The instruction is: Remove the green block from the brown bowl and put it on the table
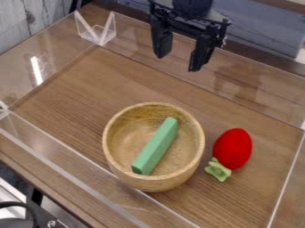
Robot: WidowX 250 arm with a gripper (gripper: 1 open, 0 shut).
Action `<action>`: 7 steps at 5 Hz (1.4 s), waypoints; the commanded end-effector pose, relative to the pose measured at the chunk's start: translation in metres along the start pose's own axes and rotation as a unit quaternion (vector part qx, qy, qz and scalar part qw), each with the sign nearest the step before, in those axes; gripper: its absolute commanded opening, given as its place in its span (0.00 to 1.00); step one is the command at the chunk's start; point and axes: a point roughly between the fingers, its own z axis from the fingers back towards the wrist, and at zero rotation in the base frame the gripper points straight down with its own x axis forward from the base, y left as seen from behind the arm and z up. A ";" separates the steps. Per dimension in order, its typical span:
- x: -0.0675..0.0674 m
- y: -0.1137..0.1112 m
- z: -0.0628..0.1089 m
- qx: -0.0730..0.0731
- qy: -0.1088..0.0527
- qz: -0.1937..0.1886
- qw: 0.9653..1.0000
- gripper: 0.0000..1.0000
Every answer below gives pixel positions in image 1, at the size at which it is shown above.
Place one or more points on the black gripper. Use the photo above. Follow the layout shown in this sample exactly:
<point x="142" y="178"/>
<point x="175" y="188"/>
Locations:
<point x="193" y="17"/>

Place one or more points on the red plush strawberry toy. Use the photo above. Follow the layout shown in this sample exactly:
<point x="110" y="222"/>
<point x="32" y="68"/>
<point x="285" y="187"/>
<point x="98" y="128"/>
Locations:
<point x="232" y="151"/>

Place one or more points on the light wooden bowl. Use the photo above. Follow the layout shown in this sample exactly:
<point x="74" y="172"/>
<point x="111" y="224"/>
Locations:
<point x="126" y="135"/>

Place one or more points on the clear acrylic corner bracket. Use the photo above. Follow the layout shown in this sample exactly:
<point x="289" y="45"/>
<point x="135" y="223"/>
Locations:
<point x="96" y="34"/>

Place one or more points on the black metal table bracket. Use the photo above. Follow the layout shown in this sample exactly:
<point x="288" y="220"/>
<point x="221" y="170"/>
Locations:
<point x="46" y="219"/>

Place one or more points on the green rectangular block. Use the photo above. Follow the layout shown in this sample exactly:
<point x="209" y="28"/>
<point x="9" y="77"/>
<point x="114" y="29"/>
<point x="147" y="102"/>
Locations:
<point x="157" y="147"/>

